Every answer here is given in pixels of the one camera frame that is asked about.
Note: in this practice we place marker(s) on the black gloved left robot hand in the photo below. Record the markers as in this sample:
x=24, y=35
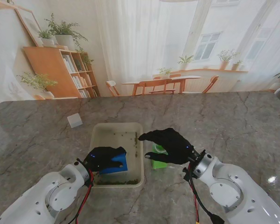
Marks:
x=100, y=158

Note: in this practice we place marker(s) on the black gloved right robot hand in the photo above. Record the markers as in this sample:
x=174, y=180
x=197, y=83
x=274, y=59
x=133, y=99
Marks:
x=175, y=148

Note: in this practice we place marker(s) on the blue plastic scraper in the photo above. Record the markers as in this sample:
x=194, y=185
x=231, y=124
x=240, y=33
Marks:
x=122, y=161

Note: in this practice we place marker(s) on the clear bottle with green base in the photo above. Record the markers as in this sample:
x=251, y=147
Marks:
x=159, y=164

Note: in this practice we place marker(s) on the cream plastic baking tray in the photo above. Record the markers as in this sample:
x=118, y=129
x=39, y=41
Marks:
x=135, y=168

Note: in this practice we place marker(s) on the white square bottle cap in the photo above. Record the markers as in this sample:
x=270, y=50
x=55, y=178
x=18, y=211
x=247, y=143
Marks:
x=74, y=120

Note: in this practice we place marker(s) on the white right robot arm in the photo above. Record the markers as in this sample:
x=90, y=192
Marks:
x=242, y=191

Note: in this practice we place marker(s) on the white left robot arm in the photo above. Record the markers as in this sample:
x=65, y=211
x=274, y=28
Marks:
x=49, y=198

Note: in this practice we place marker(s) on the scattered green beans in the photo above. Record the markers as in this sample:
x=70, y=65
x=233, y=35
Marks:
x=121, y=182

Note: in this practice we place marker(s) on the printed room backdrop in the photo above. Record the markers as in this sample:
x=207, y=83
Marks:
x=140, y=46

